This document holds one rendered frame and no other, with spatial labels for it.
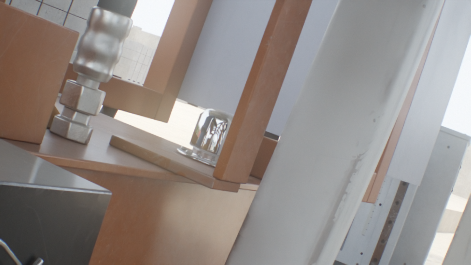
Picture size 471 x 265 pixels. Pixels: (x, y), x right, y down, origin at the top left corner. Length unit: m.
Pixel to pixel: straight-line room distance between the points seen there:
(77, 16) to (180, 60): 3.48
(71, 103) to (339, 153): 0.21
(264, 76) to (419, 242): 2.15
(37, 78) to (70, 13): 4.16
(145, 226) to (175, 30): 0.65
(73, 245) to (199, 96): 0.90
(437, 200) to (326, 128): 2.06
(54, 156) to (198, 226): 0.25
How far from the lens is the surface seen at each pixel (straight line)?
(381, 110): 0.61
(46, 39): 0.43
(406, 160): 1.15
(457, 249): 1.68
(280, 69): 0.57
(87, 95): 0.54
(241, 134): 0.55
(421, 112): 1.14
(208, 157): 0.75
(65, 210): 0.30
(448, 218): 11.88
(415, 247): 2.68
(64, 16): 4.54
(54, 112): 0.58
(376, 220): 2.57
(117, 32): 0.54
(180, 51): 1.19
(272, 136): 1.19
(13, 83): 0.42
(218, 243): 0.72
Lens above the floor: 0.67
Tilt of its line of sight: 1 degrees down
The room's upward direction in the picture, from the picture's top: 20 degrees clockwise
